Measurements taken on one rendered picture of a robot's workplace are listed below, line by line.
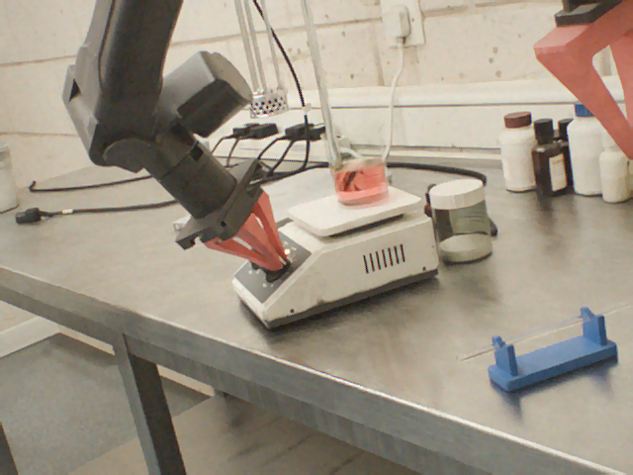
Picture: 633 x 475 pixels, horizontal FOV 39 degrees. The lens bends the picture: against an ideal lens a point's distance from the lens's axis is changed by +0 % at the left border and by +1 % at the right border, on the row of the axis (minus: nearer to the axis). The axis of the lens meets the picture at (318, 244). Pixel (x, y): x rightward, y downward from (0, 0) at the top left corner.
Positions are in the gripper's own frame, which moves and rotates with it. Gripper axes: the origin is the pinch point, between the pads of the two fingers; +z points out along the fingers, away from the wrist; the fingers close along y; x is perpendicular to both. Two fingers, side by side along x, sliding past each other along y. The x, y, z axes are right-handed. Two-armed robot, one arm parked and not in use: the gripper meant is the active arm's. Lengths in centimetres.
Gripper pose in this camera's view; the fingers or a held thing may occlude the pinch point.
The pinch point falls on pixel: (275, 259)
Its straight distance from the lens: 92.6
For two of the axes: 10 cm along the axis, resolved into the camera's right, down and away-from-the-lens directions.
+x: -6.9, 2.7, 6.8
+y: 3.5, -6.9, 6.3
